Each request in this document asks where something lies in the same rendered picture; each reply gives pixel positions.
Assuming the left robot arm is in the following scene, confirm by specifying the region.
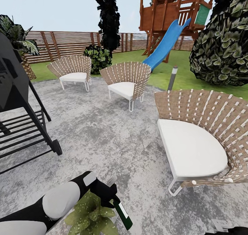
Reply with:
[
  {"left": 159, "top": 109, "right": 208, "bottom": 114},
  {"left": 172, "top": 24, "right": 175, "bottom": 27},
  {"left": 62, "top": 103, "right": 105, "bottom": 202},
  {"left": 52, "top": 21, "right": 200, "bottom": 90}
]
[{"left": 0, "top": 171, "right": 120, "bottom": 235}]

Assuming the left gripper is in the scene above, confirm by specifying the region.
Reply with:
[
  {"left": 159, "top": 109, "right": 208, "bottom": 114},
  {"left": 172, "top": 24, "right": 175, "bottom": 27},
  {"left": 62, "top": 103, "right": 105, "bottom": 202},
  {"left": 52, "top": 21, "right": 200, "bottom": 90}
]
[{"left": 97, "top": 183, "right": 120, "bottom": 209}]

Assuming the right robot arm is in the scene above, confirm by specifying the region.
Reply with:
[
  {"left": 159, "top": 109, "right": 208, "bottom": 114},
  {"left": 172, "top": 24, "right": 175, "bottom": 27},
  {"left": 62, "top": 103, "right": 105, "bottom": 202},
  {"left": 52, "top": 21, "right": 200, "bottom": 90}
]
[{"left": 205, "top": 219, "right": 248, "bottom": 235}]

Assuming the insectifuge atomizer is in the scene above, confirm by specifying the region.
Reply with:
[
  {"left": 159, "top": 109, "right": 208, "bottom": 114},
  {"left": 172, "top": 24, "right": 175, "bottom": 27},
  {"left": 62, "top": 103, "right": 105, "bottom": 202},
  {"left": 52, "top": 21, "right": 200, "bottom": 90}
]
[{"left": 113, "top": 200, "right": 133, "bottom": 230}]

